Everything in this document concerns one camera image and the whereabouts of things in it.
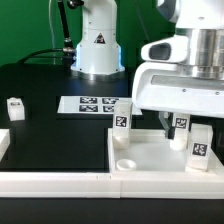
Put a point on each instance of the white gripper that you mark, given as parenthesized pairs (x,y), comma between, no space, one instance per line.
(181,75)

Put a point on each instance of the white square table top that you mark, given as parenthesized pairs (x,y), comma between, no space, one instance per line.
(149,151)

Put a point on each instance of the white front fence bar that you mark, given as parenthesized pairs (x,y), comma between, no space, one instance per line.
(92,185)

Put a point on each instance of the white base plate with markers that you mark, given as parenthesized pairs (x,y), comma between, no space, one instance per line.
(86,105)

